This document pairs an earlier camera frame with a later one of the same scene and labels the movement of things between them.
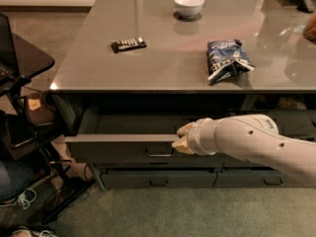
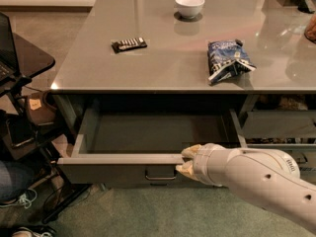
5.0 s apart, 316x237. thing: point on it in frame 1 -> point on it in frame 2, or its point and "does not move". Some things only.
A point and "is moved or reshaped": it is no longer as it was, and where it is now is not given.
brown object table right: [310, 29] does not move
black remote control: [131, 43] does not move
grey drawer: [131, 140] is moved or reshaped
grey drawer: [295, 121] does not move
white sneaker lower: [27, 232] does not move
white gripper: [195, 136] -> [201, 163]
